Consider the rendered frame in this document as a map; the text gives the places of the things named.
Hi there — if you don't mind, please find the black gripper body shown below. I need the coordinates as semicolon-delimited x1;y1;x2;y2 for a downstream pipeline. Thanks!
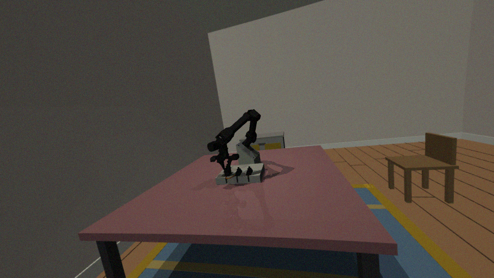
210;147;239;162

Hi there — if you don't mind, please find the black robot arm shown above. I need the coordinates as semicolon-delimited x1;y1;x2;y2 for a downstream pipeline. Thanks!
207;109;261;162

